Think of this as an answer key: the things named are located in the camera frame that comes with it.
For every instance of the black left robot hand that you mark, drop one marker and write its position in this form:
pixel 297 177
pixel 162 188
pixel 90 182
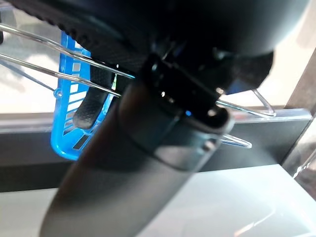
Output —
pixel 111 187

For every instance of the black shelf board clear rail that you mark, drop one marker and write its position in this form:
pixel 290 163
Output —
pixel 234 205

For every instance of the blue plastic shopping basket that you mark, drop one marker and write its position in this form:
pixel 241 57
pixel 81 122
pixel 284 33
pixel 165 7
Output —
pixel 59 148

